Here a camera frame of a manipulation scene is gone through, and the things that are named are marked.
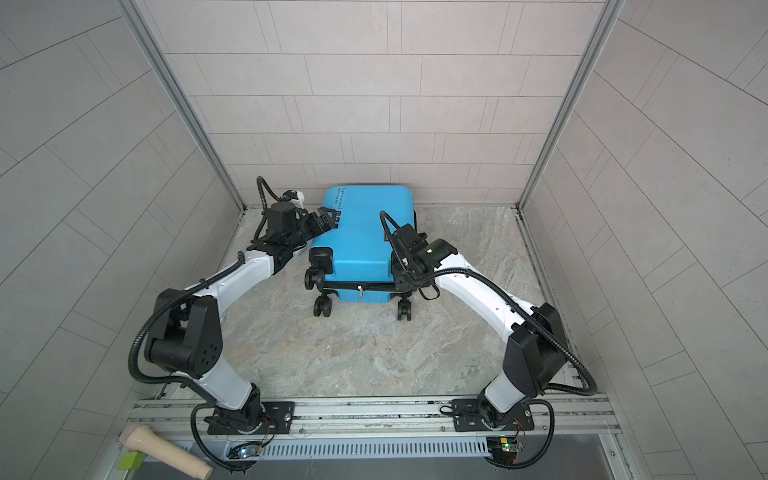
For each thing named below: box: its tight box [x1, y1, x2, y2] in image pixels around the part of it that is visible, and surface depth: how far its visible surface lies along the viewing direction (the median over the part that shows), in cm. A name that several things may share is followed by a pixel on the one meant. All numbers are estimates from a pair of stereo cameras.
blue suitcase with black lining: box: [304, 185, 417, 321], surface depth 83 cm
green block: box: [118, 451, 147, 470], surface depth 66 cm
